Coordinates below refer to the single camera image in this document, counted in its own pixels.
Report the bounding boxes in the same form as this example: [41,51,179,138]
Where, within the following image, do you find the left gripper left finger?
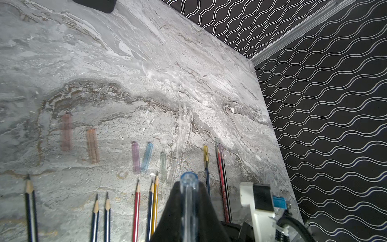
[150,181,182,242]

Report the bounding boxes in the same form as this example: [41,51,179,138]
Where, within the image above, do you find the red pencil pink cap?
[132,179,141,242]

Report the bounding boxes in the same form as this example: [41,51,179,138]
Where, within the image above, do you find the dark grey pencil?
[25,175,39,242]

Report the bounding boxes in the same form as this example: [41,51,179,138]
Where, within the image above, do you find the red pencil pair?
[215,137,232,223]

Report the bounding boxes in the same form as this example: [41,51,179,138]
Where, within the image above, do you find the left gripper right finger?
[197,182,230,242]

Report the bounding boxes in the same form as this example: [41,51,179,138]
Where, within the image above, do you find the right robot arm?
[221,216,315,242]

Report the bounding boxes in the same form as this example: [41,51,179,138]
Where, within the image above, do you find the clear green pencil cap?
[160,151,167,183]

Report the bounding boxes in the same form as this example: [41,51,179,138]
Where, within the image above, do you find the clear light blue cap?
[141,142,154,172]

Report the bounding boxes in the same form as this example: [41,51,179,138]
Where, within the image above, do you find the clear orange pencil cap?
[86,129,100,164]

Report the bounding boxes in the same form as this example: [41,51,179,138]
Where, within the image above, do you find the dark blue pencil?
[145,181,154,242]

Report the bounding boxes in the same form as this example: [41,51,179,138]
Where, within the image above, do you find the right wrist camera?
[240,182,288,238]

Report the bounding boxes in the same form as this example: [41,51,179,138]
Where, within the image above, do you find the dark pencil yellow cap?
[202,145,212,197]

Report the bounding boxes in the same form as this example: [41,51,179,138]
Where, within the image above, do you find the removed pink cap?
[61,113,73,151]

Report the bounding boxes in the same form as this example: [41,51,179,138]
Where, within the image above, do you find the clear magenta pencil cap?
[132,141,141,173]

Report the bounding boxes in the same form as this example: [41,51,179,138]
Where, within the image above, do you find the clear yellow cap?
[203,145,209,168]

